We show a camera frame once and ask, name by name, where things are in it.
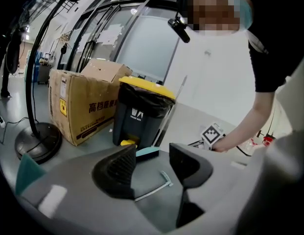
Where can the grey wheeled cart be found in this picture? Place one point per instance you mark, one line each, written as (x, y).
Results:
(44, 71)

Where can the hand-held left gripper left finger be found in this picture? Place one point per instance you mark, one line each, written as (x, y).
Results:
(112, 175)

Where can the black head-worn camera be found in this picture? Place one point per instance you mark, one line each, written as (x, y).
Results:
(179, 28)

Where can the black-framed glass door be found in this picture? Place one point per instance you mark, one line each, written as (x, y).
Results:
(112, 38)

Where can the black standing fan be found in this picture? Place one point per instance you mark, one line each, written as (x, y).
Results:
(39, 143)

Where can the black fan on stand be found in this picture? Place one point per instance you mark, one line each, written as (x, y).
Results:
(12, 53)

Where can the dark bin with yellow lid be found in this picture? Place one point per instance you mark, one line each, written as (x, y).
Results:
(134, 128)

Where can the large printed cardboard box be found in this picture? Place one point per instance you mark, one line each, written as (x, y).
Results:
(78, 106)

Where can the red fire extinguisher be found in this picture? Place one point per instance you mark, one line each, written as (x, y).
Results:
(268, 139)

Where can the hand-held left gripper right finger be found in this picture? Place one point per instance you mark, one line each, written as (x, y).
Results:
(188, 168)

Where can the black bin bag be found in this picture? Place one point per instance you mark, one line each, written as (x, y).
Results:
(147, 101)

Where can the person's head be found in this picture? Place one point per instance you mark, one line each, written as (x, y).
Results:
(213, 11)

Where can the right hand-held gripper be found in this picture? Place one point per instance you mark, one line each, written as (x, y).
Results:
(211, 134)

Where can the person's right forearm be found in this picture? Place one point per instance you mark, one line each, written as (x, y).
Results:
(247, 126)

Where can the clear plastic bag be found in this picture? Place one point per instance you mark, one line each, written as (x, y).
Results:
(249, 144)

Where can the teal hair cap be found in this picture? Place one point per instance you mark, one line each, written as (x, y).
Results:
(246, 11)

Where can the plain brown cardboard box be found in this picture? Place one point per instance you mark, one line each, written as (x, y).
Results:
(105, 68)

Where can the person's black shirt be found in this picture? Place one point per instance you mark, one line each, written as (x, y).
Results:
(274, 33)

